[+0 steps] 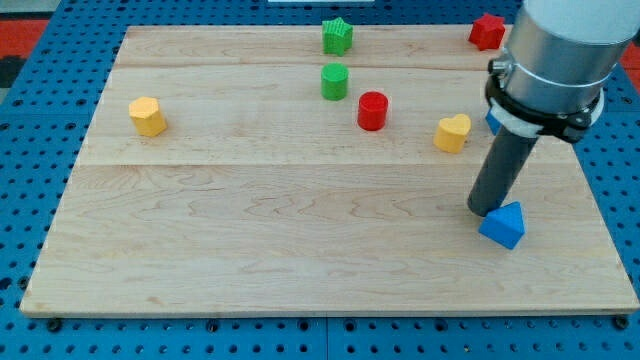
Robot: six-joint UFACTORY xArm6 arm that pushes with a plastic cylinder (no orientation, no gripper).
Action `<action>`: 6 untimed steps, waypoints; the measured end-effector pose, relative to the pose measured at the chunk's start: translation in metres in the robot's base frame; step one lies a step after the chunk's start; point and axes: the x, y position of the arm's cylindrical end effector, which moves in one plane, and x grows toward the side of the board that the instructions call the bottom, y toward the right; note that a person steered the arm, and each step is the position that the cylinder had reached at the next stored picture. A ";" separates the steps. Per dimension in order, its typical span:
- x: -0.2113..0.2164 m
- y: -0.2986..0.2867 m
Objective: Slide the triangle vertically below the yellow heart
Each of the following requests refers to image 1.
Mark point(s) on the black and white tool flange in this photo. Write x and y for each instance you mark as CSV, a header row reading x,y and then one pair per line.
x,y
529,123

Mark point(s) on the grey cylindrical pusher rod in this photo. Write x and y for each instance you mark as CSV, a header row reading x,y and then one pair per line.
x,y
501,167

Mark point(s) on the blue triangle block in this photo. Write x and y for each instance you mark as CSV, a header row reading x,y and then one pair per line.
x,y
505,225

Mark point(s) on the blue block behind arm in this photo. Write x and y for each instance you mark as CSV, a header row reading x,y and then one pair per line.
x,y
493,124

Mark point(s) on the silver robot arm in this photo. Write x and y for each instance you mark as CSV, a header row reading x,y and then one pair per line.
x,y
549,81

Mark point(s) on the yellow heart block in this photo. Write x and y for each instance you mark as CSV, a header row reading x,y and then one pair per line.
x,y
452,132

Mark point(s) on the red star block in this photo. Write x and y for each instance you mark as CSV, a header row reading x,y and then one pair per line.
x,y
487,32

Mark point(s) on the red cylinder block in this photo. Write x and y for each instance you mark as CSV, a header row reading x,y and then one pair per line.
x,y
372,110

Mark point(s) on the green cylinder block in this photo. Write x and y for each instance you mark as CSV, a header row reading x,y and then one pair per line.
x,y
334,81

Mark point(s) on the green star block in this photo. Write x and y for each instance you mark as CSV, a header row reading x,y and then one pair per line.
x,y
337,36

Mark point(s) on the wooden board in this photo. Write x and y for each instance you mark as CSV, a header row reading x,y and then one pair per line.
x,y
263,199

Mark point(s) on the yellow hexagon block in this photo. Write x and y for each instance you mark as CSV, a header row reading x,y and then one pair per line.
x,y
147,117

